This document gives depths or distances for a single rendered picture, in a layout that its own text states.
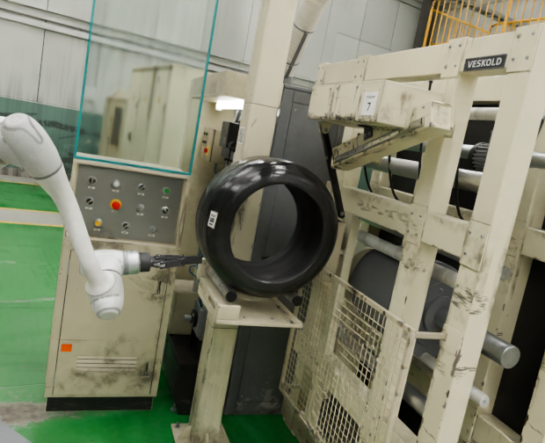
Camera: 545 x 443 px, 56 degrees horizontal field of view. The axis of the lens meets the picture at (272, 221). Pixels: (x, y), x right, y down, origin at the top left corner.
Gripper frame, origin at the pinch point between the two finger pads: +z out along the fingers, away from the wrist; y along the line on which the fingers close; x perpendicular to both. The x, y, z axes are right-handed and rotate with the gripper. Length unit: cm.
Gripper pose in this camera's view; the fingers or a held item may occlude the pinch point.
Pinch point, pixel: (192, 259)
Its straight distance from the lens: 203.4
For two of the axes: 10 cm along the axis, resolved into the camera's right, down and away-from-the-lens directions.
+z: 9.4, -0.2, 3.3
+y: -3.3, -2.0, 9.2
